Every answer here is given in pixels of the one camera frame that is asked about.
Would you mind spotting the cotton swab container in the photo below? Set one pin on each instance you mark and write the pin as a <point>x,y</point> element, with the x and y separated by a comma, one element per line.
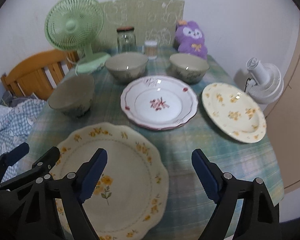
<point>151,49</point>

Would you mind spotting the white red-flower plate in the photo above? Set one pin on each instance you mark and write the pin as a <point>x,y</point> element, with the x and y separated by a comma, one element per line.
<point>159,102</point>

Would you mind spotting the beige cabinet door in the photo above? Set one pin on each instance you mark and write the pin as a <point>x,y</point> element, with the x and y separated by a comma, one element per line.
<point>283,120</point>

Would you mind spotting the green desk fan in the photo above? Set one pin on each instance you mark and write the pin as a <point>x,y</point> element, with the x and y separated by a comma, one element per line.
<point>75,25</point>

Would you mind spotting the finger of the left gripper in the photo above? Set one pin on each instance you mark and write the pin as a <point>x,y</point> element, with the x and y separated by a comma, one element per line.
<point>39,168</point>
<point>10,158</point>

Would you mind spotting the white floor fan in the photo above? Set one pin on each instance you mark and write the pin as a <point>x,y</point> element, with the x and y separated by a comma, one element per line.
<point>265,84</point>

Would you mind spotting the purple plush bunny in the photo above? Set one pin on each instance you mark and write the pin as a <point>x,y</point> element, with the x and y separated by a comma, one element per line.
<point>190,39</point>

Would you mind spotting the plaid green tablecloth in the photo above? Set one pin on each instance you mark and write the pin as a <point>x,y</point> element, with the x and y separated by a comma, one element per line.
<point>188,209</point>

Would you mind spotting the green cartoon wall mat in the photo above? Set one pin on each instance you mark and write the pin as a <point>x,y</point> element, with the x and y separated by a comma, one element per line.
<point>151,19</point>

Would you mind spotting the green-rim ceramic bowl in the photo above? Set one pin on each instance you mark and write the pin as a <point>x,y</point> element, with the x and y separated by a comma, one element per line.
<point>188,68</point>
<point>74,96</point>
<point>126,67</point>

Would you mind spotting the blue checkered bedding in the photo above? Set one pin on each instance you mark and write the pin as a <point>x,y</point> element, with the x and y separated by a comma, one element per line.
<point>16,123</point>

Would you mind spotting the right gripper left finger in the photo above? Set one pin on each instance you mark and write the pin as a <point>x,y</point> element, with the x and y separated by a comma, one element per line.
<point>75,188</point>

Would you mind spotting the glass jar with lid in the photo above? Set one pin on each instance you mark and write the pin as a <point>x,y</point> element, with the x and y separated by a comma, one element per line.
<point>126,40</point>

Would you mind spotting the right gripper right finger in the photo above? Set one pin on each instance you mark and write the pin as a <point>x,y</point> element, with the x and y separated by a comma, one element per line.
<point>258,219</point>

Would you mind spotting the large scalloped yellow-flower plate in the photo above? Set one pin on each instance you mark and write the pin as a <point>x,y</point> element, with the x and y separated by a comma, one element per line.
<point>131,194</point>

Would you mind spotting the cream yellow-flower deep plate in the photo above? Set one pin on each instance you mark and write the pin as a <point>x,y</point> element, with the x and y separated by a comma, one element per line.
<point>234,112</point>

